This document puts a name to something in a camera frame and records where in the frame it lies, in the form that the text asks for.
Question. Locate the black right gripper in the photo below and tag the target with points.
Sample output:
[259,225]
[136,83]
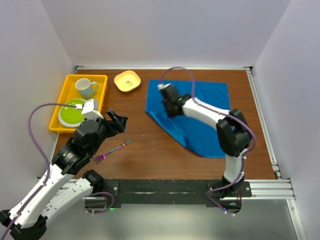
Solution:
[170,114]

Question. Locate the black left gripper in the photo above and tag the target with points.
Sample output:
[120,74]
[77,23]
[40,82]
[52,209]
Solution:
[118,124]

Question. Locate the blue cloth napkin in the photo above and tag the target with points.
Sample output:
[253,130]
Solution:
[192,134]

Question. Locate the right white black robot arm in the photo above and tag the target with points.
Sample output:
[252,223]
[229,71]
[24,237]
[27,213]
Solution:
[234,134]

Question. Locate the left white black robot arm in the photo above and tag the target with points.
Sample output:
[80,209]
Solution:
[29,219]

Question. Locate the yellow square bowl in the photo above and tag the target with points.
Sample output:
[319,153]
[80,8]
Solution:
[127,81]

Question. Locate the iridescent metal fork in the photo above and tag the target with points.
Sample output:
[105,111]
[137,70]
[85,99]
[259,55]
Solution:
[101,157]

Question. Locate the light blue ceramic mug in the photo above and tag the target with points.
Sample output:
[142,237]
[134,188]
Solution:
[86,88]

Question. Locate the green plate white rim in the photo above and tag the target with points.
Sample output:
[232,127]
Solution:
[70,117]

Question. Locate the yellow plastic tray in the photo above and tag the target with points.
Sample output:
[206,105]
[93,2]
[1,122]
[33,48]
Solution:
[70,95]

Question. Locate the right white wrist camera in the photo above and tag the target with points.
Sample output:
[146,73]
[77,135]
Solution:
[164,87]

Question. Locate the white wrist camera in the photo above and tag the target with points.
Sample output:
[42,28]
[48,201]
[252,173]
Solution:
[90,109]
[164,87]

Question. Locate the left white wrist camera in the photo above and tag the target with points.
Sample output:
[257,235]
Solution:
[90,109]

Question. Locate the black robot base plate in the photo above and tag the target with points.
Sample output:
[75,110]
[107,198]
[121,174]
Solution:
[176,192]

